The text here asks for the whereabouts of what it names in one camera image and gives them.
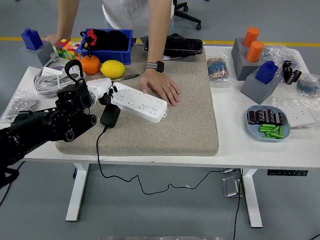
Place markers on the person's left hand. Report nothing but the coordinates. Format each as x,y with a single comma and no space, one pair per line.
160,83

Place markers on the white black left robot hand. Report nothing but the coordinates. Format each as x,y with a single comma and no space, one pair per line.
100,86

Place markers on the person's right hand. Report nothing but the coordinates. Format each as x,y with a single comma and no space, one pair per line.
53,39

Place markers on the white power strip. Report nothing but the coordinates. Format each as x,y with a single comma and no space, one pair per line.
140,102

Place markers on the black plug adapter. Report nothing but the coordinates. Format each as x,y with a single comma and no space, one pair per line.
110,117

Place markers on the person's left forearm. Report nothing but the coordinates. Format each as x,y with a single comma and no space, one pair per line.
158,32

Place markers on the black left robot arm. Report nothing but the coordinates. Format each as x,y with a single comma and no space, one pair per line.
50,122

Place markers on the person's right forearm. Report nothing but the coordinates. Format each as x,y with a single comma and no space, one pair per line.
66,20

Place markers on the light grey mains plug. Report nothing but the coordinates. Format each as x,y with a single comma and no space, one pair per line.
54,58

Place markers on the colourful puzzle cube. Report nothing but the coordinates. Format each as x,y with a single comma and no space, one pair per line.
67,48

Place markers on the black wristwatch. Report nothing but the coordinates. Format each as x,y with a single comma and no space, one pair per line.
158,66

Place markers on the yellow lemon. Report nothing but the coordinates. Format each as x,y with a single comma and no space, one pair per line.
113,69

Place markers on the blue bottle-shaped block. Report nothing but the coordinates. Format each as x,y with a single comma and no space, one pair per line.
266,72
32,40

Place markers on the orange fruit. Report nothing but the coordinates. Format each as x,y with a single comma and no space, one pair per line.
90,65

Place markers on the black silver pen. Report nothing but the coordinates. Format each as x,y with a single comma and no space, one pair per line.
128,77

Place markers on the small white box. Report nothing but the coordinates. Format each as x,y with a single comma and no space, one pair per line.
51,71

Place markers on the blue plastic bin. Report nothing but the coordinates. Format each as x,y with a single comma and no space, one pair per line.
112,55

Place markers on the black plastic tray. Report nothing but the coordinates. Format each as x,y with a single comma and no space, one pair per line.
185,46

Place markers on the grey-brown mat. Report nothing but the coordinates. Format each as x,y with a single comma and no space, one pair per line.
162,135

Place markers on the clear bag of resistors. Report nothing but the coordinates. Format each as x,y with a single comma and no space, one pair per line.
218,70

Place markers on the black office chair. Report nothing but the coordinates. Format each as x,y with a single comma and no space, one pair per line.
187,17

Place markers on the clear bag of metal nuts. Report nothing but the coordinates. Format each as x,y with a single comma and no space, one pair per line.
20,103

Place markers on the person's torso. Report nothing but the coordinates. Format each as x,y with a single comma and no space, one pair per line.
130,15

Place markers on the grey two-hole block holder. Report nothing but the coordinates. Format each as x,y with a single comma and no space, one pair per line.
240,63

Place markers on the black capacitor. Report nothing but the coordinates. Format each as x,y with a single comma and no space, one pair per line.
279,118
287,65
296,76
260,116
252,117
270,115
288,74

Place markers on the orange cylinder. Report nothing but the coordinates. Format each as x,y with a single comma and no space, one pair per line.
254,51
251,36

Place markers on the blue-grey plate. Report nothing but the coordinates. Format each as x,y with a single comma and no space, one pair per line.
253,130

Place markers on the white table leg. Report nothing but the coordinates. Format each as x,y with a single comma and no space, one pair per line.
252,200
76,195

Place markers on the crumpled clear plastic bag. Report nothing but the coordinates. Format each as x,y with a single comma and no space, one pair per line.
275,52

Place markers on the silver metal pedal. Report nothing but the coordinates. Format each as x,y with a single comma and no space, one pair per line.
231,187

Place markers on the clear socket bag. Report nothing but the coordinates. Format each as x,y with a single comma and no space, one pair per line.
288,102

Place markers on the clear bag of blue parts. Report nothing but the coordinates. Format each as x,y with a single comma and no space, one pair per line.
309,85

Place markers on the black table control panel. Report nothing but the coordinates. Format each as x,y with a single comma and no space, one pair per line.
286,172

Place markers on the white wall socket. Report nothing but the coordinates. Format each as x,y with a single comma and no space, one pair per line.
300,117

